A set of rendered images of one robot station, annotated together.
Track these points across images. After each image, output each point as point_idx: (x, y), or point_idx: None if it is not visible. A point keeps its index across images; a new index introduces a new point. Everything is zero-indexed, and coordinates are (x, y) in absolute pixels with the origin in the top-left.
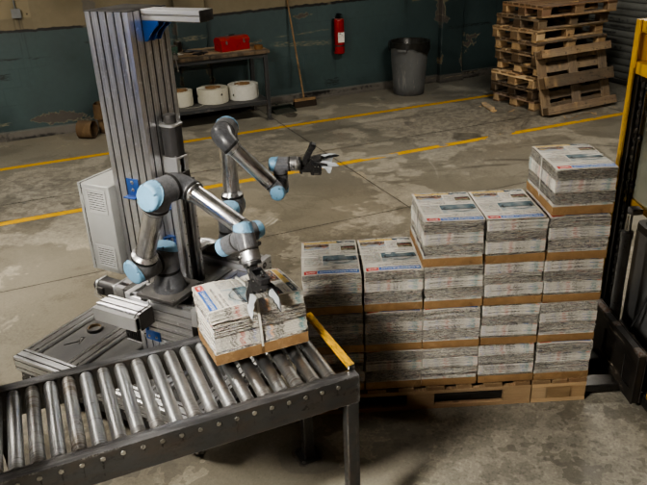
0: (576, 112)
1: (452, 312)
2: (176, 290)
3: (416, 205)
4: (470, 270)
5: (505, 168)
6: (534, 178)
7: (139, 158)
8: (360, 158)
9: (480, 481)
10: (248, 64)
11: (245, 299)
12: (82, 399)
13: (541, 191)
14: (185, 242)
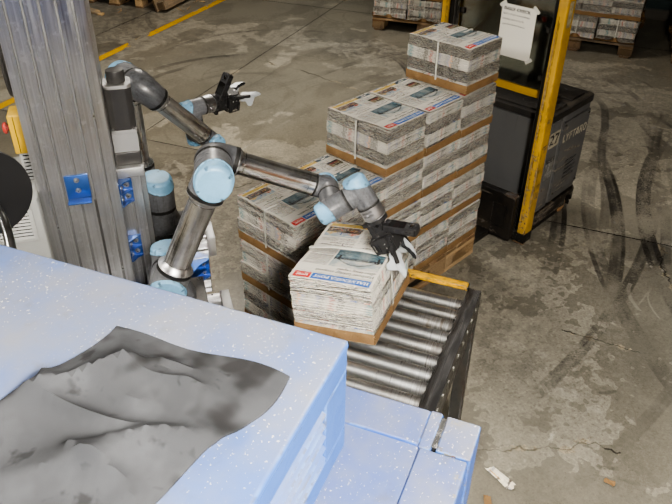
0: (184, 2)
1: (402, 213)
2: (195, 296)
3: (348, 117)
4: (414, 167)
5: (185, 73)
6: (422, 64)
7: (89, 142)
8: (11, 97)
9: (483, 349)
10: None
11: (376, 261)
12: None
13: (438, 75)
14: (153, 238)
